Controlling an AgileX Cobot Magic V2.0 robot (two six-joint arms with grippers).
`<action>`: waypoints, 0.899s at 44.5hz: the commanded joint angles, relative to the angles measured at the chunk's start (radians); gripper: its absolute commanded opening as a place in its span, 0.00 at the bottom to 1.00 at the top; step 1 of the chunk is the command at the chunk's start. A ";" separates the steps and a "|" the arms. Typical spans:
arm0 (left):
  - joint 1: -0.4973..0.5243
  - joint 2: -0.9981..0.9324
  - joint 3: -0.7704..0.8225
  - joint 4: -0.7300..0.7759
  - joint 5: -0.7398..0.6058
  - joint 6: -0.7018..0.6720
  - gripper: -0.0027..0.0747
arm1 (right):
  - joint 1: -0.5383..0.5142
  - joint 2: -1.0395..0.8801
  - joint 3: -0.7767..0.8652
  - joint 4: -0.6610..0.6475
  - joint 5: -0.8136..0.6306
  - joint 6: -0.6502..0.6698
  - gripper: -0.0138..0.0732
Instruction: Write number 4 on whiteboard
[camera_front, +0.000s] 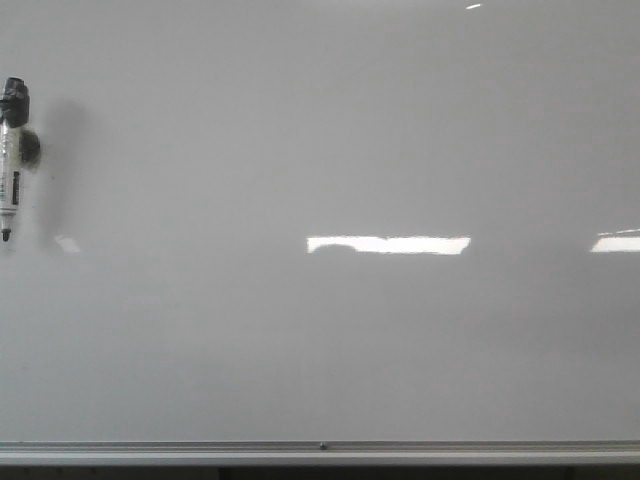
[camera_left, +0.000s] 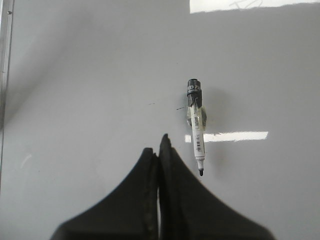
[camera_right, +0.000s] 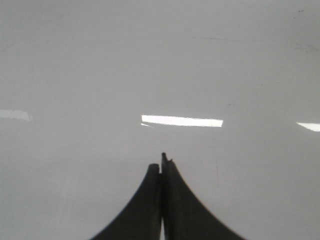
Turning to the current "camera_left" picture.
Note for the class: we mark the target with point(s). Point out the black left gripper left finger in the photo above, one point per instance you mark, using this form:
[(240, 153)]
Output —
[(129, 212)]

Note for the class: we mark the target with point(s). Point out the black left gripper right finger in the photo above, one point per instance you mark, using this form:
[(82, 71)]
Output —
[(189, 211)]

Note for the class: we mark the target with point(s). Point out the white whiteboard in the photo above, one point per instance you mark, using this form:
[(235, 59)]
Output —
[(94, 82)]

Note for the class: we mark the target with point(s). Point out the aluminium whiteboard frame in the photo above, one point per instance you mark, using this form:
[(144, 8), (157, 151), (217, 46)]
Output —
[(6, 22)]

